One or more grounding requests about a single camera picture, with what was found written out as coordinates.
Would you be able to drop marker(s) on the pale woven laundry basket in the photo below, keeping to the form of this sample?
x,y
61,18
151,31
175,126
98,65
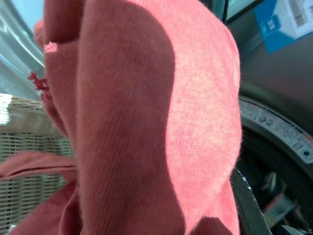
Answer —
x,y
27,142

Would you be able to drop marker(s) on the coral red garment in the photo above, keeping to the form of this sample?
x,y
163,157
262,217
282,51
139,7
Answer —
x,y
146,117

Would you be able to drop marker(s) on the white curved warning label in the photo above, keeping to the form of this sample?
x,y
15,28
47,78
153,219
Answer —
x,y
281,127

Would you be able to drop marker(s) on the blue and white energy label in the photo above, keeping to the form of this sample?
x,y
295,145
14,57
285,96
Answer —
x,y
276,27

